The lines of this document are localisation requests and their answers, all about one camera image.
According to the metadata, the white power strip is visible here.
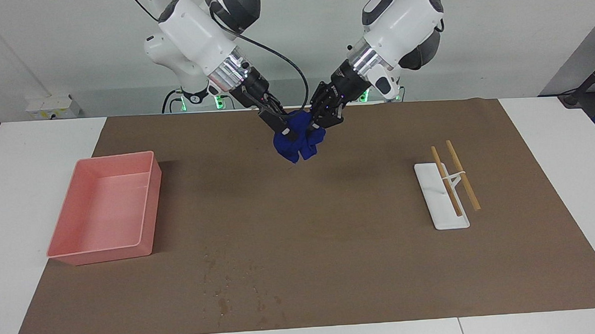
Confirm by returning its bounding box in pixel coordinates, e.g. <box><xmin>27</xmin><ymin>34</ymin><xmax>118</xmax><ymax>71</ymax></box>
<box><xmin>26</xmin><ymin>94</ymin><xmax>82</xmax><ymax>120</ymax></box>

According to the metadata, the brown table mat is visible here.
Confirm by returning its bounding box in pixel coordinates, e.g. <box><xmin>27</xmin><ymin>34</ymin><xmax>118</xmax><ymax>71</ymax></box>
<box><xmin>3</xmin><ymin>93</ymin><xmax>595</xmax><ymax>334</ymax></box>

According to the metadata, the dark blue towel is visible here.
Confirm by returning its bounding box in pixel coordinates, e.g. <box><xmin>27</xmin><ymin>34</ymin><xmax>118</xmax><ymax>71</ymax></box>
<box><xmin>271</xmin><ymin>110</ymin><xmax>328</xmax><ymax>164</ymax></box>

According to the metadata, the pink plastic bin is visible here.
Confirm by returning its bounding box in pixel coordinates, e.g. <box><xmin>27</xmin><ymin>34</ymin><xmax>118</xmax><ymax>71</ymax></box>
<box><xmin>43</xmin><ymin>150</ymin><xmax>166</xmax><ymax>268</ymax></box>

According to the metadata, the white rack with wooden rods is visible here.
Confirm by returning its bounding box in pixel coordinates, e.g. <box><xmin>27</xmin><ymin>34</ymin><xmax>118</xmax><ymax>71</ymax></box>
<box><xmin>413</xmin><ymin>138</ymin><xmax>483</xmax><ymax>232</ymax></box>

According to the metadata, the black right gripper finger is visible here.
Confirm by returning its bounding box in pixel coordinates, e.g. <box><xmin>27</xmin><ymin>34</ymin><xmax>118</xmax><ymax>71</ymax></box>
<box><xmin>273</xmin><ymin>98</ymin><xmax>296</xmax><ymax>117</ymax></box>
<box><xmin>258</xmin><ymin>107</ymin><xmax>300</xmax><ymax>141</ymax></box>

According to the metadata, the black base cable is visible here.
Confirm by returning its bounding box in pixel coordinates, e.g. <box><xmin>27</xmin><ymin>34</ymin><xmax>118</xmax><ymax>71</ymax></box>
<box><xmin>161</xmin><ymin>88</ymin><xmax>185</xmax><ymax>113</ymax></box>

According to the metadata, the black stand pole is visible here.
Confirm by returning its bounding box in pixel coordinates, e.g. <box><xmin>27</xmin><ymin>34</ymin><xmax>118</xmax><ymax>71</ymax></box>
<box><xmin>556</xmin><ymin>54</ymin><xmax>595</xmax><ymax>108</ymax></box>

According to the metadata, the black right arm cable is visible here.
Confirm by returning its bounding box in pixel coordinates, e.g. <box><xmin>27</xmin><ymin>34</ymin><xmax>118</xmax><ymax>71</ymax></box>
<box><xmin>129</xmin><ymin>0</ymin><xmax>310</xmax><ymax>119</ymax></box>

